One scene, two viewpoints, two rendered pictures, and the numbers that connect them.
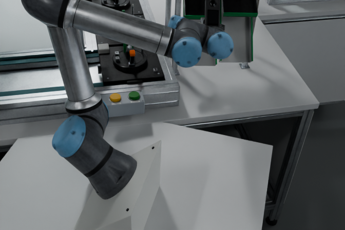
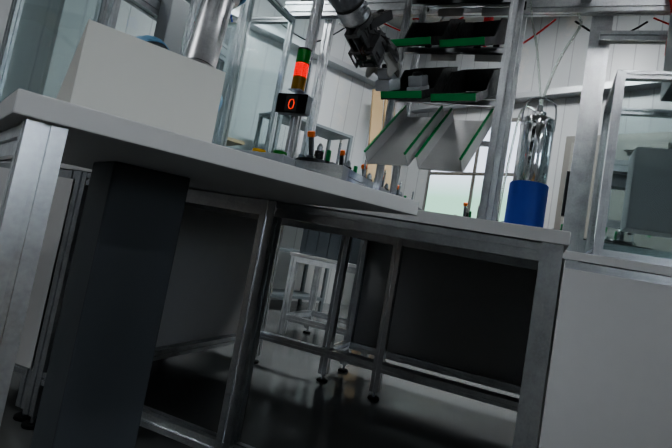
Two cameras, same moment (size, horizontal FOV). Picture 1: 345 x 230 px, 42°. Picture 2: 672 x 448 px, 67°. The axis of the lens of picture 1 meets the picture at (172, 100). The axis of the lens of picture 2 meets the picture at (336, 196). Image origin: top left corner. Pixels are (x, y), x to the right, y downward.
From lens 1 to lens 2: 1.57 m
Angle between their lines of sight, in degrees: 57
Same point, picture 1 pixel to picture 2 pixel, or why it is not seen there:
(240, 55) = (451, 164)
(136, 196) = (123, 38)
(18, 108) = not seen: hidden behind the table
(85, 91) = (198, 50)
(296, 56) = (649, 356)
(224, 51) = not seen: outside the picture
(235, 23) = (461, 140)
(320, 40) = not seen: outside the picture
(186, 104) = not seen: hidden behind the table
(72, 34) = not seen: outside the picture
